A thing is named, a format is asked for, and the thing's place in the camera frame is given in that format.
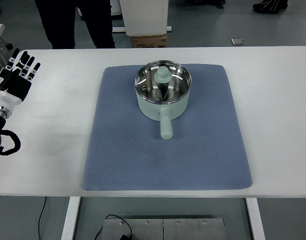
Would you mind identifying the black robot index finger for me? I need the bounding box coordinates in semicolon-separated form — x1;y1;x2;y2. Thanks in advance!
4;48;19;71

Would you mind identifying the grey floor socket plate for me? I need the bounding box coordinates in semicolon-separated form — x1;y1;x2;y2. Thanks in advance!
231;37;245;46

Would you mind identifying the black power cable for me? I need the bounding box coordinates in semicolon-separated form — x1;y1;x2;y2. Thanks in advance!
37;196;134;240

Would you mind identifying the white table leg right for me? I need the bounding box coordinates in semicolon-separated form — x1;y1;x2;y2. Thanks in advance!
246;197;266;240

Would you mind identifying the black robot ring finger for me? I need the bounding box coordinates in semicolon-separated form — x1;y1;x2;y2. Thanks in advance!
20;56;35;77

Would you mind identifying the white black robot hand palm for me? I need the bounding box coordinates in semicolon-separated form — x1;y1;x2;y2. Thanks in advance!
0;73;31;113

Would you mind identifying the white table leg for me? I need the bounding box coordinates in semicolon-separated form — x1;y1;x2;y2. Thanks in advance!
61;196;81;240
246;197;266;240

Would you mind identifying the person in dark trousers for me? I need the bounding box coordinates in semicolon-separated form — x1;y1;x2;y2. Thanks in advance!
34;0;116;50

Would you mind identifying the blue quilted mat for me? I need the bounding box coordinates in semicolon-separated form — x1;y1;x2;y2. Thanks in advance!
82;64;252;191

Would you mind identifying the metal base plate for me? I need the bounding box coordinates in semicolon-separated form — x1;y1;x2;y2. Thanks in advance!
101;218;227;240

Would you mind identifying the cardboard box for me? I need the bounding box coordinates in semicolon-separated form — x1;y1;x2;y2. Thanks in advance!
131;34;168;48

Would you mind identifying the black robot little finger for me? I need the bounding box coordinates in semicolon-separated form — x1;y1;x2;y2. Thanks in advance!
26;62;41;82

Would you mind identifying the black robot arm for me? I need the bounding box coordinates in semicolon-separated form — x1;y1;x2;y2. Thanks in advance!
0;49;40;156

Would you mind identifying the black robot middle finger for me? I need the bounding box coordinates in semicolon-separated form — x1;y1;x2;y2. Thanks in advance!
14;51;29;72

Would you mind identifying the white cabinet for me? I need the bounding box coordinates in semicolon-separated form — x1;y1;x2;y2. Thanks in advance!
113;0;172;37

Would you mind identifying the black shoe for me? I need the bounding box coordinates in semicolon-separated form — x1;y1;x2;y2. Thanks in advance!
253;0;288;14

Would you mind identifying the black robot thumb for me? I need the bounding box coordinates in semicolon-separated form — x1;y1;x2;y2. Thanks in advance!
0;68;11;84

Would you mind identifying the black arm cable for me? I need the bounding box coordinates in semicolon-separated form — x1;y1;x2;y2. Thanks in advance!
0;129;21;161

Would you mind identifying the glass lid green knob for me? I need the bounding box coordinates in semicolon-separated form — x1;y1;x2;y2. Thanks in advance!
135;60;192;105

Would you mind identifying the white table leg left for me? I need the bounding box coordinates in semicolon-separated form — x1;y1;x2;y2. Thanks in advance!
61;196;81;240

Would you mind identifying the green pot with handle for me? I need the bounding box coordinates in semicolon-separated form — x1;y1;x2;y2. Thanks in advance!
134;59;193;140

